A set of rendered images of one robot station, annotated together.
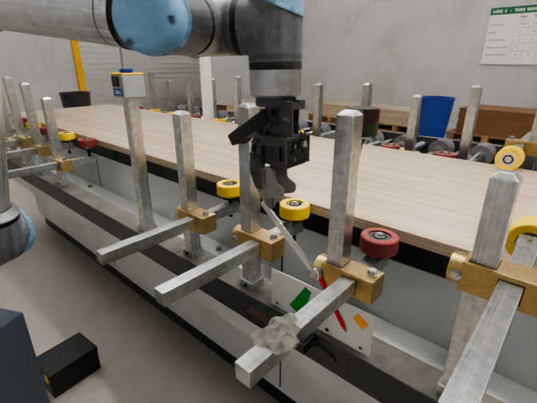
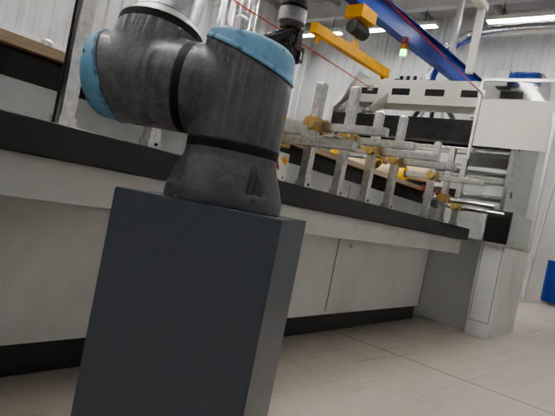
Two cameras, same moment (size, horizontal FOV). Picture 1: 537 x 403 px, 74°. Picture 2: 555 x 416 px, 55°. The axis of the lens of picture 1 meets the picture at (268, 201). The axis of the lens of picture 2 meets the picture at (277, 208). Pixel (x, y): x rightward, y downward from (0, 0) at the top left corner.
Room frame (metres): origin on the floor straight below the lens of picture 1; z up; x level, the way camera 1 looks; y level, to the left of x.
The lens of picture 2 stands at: (0.71, 1.70, 0.62)
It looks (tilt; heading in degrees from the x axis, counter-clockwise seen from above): 1 degrees down; 266
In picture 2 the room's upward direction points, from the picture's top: 11 degrees clockwise
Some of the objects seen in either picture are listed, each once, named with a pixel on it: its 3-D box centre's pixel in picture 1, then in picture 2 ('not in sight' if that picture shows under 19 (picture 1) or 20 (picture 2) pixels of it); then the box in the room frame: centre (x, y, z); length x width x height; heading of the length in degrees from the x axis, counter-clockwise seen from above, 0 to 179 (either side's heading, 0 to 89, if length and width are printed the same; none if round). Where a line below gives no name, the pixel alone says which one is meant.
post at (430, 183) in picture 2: not in sight; (430, 182); (-0.35, -1.27, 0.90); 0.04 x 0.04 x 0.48; 48
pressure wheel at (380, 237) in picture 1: (376, 257); not in sight; (0.69, -0.24, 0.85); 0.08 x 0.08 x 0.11
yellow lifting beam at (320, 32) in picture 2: not in sight; (353, 52); (-0.35, -4.89, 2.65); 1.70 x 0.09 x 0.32; 45
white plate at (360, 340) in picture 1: (316, 309); (265, 161); (0.64, -0.10, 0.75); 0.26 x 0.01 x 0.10; 48
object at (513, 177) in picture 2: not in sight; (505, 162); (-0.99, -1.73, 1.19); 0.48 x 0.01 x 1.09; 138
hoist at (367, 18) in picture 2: not in sight; (358, 28); (-0.35, -4.89, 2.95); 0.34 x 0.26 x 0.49; 45
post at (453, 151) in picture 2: not in sight; (446, 185); (-0.52, -1.45, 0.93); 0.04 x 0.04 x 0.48; 48
